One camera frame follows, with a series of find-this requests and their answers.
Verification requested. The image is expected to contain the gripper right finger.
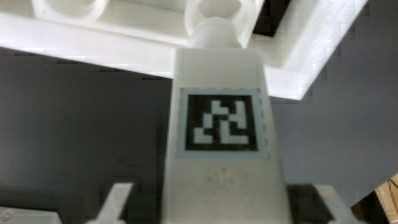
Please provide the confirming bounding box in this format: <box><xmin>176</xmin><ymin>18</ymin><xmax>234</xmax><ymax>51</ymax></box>
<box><xmin>314</xmin><ymin>185</ymin><xmax>362</xmax><ymax>224</ymax></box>

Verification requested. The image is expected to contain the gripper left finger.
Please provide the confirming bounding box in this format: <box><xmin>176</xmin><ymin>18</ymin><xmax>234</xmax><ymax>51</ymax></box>
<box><xmin>85</xmin><ymin>182</ymin><xmax>133</xmax><ymax>224</ymax></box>

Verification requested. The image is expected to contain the white chair leg with tag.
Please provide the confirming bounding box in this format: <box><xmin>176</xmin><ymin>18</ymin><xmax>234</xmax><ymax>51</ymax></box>
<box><xmin>161</xmin><ymin>17</ymin><xmax>291</xmax><ymax>224</ymax></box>

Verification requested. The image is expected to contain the white chair seat part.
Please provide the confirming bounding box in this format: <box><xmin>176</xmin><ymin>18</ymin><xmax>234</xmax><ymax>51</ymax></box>
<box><xmin>0</xmin><ymin>0</ymin><xmax>368</xmax><ymax>100</ymax></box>

